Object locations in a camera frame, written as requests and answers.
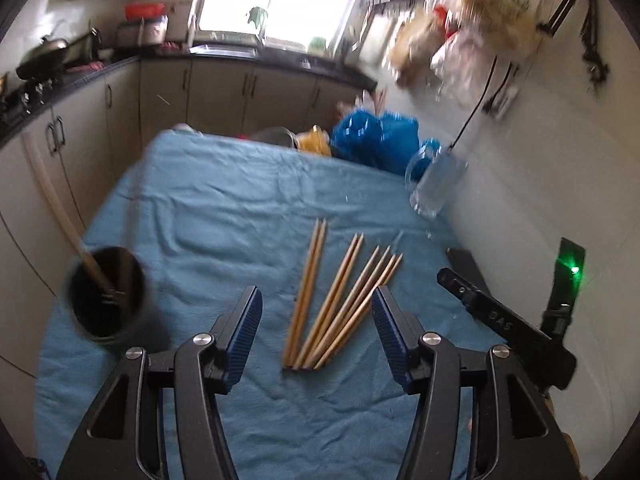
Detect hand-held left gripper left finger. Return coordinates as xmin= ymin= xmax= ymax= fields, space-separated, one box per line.
xmin=55 ymin=285 xmax=263 ymax=480

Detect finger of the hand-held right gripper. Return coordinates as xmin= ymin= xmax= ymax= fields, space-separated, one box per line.
xmin=446 ymin=247 xmax=489 ymax=289
xmin=436 ymin=266 xmax=474 ymax=314

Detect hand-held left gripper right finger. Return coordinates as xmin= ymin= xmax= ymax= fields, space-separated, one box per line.
xmin=371 ymin=285 xmax=583 ymax=480

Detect bundle of wooden chopsticks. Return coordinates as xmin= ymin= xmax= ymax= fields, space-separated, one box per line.
xmin=281 ymin=217 xmax=405 ymax=372

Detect black cylindrical utensil holder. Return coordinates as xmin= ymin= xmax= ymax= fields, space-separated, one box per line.
xmin=60 ymin=245 xmax=168 ymax=347

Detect light wooden chopstick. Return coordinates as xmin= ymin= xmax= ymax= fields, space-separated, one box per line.
xmin=24 ymin=139 xmax=118 ymax=298

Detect person's right forearm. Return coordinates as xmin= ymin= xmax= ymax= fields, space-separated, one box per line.
xmin=560 ymin=430 xmax=584 ymax=480

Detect clear glass mug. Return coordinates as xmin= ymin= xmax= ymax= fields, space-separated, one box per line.
xmin=409 ymin=149 xmax=469 ymax=219

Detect blue towel cloth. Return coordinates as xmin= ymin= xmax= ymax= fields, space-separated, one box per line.
xmin=32 ymin=130 xmax=503 ymax=480

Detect blue plastic bag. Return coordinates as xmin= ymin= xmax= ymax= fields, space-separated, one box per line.
xmin=330 ymin=111 xmax=422 ymax=177

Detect pink plastic bag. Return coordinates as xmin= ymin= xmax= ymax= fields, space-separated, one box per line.
xmin=339 ymin=89 xmax=390 ymax=117

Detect yellow plastic bag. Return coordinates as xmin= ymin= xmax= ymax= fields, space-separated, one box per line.
xmin=296 ymin=126 xmax=334 ymax=157

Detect clear white plastic bag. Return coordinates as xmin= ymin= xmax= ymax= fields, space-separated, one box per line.
xmin=429 ymin=24 xmax=502 ymax=109

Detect grey metal bowl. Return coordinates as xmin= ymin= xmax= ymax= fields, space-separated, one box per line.
xmin=249 ymin=127 xmax=297 ymax=149

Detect tan plastic bag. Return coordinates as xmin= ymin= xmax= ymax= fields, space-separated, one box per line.
xmin=389 ymin=9 xmax=442 ymax=87

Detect beige lower kitchen cabinets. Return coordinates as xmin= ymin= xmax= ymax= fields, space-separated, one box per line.
xmin=0 ymin=55 xmax=372 ymax=311

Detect red packet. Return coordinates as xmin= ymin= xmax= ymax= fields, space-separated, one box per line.
xmin=431 ymin=4 xmax=459 ymax=39

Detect black kitchen countertop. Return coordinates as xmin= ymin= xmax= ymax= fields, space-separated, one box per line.
xmin=0 ymin=41 xmax=379 ymax=147

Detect black hanging tool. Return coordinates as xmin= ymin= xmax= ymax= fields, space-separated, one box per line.
xmin=534 ymin=0 xmax=584 ymax=39

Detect steel kitchen sink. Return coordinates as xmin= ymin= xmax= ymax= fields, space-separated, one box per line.
xmin=191 ymin=41 xmax=259 ymax=57

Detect steel countertop appliance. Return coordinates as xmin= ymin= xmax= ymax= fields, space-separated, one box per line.
xmin=115 ymin=16 xmax=169 ymax=49

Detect gas stove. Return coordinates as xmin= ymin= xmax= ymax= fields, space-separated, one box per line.
xmin=0 ymin=76 xmax=62 ymax=122

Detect red plastic basin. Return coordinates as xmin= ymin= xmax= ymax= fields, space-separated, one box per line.
xmin=124 ymin=3 xmax=167 ymax=19

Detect black wok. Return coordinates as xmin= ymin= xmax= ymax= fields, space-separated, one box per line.
xmin=15 ymin=34 xmax=102 ymax=82

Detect black power cable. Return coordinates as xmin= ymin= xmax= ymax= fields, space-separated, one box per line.
xmin=449 ymin=54 xmax=499 ymax=154

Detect white wall socket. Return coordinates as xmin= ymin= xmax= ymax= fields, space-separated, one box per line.
xmin=481 ymin=79 xmax=519 ymax=119

